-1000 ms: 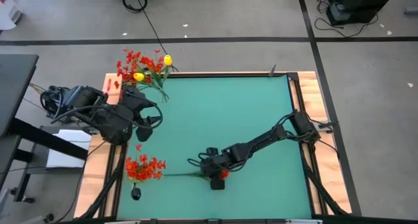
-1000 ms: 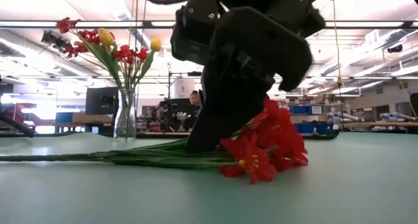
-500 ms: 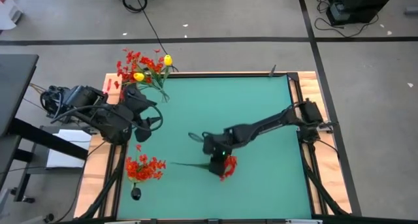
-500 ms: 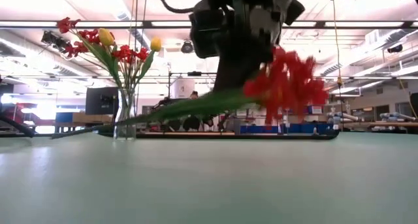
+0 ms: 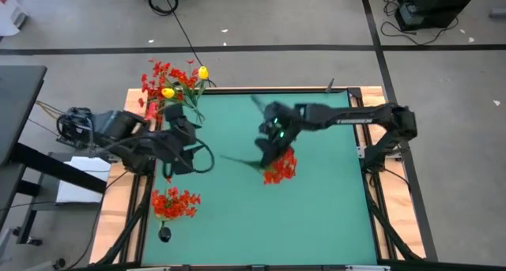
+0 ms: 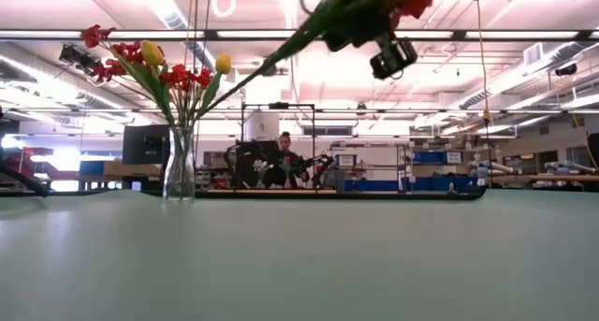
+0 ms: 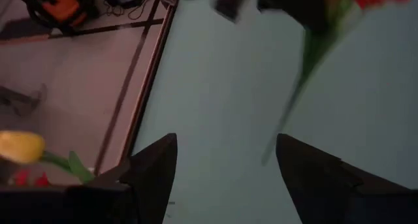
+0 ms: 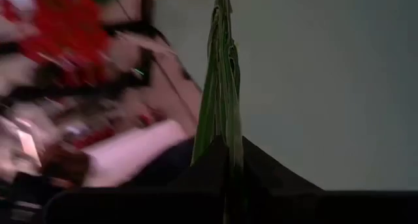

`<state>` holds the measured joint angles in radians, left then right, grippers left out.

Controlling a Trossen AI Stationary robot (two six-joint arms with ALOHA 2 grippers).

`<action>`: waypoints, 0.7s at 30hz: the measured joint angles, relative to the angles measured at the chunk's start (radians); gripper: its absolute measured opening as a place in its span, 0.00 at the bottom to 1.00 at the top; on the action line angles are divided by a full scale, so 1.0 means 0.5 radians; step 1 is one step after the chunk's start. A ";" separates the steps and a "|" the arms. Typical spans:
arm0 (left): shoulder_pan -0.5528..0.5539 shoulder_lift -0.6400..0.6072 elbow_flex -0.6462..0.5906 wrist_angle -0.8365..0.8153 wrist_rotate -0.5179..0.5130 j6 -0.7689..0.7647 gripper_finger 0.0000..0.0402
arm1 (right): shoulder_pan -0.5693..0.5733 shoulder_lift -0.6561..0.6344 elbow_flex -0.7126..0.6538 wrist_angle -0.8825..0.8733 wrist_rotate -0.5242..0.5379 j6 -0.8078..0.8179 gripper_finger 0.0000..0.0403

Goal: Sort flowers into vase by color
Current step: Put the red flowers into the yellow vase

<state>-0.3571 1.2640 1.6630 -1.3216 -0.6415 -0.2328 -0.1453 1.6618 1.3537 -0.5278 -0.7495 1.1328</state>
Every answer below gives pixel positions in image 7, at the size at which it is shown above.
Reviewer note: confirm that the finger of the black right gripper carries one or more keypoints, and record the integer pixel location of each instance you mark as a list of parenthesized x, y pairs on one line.
[(232, 3)]

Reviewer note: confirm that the yellow artificial tulip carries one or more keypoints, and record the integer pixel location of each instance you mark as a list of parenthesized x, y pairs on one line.
[(19, 145)]

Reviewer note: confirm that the black table edge frame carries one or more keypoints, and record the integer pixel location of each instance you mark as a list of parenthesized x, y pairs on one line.
[(156, 64)]

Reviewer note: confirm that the grey metal floor stand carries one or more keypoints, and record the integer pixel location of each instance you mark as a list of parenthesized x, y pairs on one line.
[(23, 103)]

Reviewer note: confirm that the red artificial flower bunch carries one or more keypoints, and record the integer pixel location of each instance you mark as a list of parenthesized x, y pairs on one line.
[(42, 181), (315, 51)]

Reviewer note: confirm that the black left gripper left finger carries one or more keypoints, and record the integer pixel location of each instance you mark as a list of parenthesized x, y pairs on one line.
[(140, 191)]

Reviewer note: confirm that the orange and black floor machine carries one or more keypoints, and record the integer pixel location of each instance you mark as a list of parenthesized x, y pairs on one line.
[(58, 5)]

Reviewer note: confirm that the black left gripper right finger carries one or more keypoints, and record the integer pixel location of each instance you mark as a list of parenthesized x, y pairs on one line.
[(326, 198)]

